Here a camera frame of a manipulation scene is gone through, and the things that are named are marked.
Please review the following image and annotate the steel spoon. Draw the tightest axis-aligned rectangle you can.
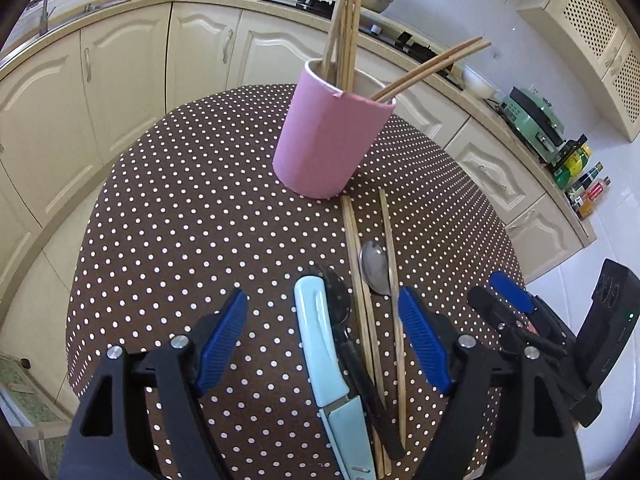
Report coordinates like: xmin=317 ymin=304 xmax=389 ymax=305
xmin=359 ymin=240 xmax=390 ymax=296

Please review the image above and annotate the wooden chopstick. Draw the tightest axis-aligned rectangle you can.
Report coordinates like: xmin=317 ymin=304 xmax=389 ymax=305
xmin=344 ymin=195 xmax=394 ymax=476
xmin=345 ymin=0 xmax=361 ymax=92
xmin=378 ymin=188 xmax=407 ymax=446
xmin=369 ymin=34 xmax=484 ymax=102
xmin=319 ymin=0 xmax=347 ymax=82
xmin=335 ymin=0 xmax=352 ymax=91
xmin=340 ymin=194 xmax=380 ymax=394
xmin=374 ymin=40 xmax=494 ymax=103

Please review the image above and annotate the light blue sheathed knife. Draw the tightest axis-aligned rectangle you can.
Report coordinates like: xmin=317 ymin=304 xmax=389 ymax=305
xmin=294 ymin=275 xmax=376 ymax=479

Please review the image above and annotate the dark sauce bottle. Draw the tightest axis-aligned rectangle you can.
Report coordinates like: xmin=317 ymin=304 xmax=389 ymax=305
xmin=565 ymin=162 xmax=603 ymax=205

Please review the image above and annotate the red label sauce bottle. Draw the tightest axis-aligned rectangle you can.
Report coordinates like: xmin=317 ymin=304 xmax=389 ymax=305
xmin=577 ymin=177 xmax=611 ymax=220

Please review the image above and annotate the green yellow oil bottle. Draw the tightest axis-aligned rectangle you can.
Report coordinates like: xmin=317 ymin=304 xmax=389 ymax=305
xmin=552 ymin=134 xmax=592 ymax=190

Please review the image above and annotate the green electric cooker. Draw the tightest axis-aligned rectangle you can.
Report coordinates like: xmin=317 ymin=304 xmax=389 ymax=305
xmin=499 ymin=87 xmax=565 ymax=166

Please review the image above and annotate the white ceramic bowl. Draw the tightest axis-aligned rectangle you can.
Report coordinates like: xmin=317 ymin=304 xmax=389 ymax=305
xmin=462 ymin=65 xmax=497 ymax=100

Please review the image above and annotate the brown polka dot tablecloth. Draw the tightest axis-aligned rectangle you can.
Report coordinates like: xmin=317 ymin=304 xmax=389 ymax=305
xmin=65 ymin=84 xmax=522 ymax=479

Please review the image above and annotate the pink utensil holder cup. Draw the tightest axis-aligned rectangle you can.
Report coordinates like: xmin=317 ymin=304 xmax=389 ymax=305
xmin=272 ymin=58 xmax=396 ymax=200

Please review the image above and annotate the black gas stove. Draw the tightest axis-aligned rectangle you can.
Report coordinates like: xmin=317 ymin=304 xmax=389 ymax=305
xmin=259 ymin=0 xmax=436 ymax=64

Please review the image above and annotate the steel sink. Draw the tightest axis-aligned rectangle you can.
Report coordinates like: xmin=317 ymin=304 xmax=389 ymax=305
xmin=1 ymin=0 xmax=131 ymax=55

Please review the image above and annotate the steel faucet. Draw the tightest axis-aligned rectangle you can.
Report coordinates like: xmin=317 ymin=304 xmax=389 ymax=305
xmin=38 ymin=0 xmax=50 ymax=37

